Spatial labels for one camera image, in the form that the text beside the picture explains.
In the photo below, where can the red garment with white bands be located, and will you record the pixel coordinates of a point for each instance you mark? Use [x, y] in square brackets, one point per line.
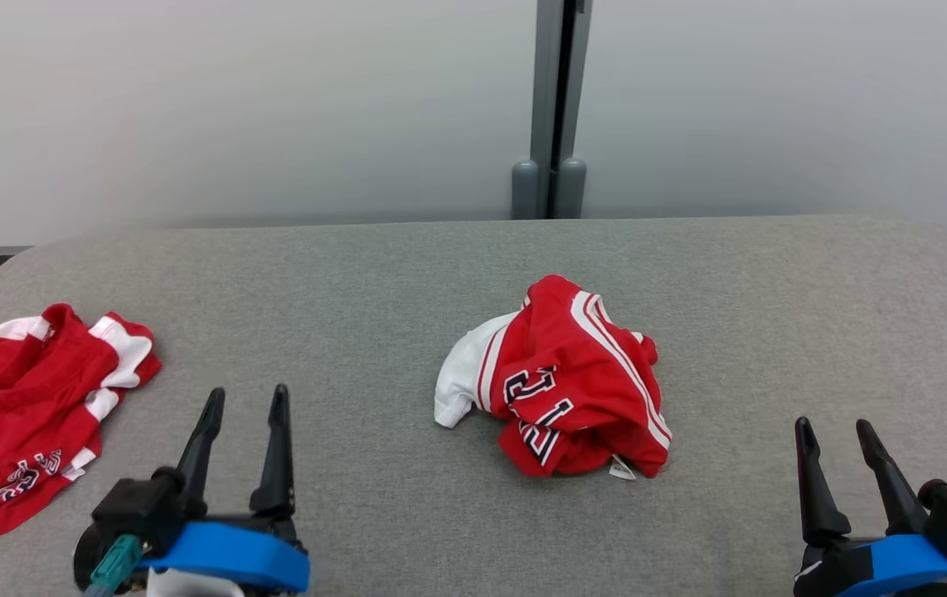
[17, 398]

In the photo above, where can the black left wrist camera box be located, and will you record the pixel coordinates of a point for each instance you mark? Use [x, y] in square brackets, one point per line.
[129, 506]

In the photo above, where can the red white numbered jersey shirt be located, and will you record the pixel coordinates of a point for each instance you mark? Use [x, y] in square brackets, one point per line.
[581, 390]

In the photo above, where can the grey metal partition post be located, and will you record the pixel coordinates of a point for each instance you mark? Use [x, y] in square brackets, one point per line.
[546, 99]

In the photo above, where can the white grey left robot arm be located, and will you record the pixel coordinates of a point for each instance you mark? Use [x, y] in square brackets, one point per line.
[191, 585]

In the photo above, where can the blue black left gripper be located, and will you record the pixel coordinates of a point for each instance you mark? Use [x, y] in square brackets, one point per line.
[241, 551]

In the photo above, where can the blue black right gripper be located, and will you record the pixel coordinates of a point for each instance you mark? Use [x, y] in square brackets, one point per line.
[888, 564]

